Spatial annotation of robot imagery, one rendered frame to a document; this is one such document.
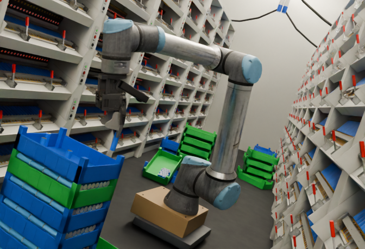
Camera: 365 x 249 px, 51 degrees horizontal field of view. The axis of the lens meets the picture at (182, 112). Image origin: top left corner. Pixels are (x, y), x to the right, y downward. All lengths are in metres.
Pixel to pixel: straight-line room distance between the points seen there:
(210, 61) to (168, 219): 0.80
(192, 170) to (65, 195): 0.86
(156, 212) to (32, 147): 0.86
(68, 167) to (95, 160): 0.21
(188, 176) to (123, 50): 0.91
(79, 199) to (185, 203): 0.84
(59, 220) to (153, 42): 0.63
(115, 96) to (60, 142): 0.36
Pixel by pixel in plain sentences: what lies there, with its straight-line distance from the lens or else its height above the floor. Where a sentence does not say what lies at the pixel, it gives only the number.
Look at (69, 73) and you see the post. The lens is 2.05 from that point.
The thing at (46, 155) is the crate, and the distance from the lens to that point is 1.27.
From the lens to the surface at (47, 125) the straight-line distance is 2.02.
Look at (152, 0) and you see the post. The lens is 2.70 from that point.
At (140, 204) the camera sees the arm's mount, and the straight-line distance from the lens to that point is 2.00.
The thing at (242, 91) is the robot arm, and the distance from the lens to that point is 1.69.
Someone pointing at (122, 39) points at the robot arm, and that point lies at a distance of 1.20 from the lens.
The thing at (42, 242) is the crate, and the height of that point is 0.18.
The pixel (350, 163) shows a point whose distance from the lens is 1.09.
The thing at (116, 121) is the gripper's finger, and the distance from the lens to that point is 1.26.
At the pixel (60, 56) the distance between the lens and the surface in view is 1.87.
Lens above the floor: 0.80
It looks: 5 degrees down
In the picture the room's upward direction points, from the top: 18 degrees clockwise
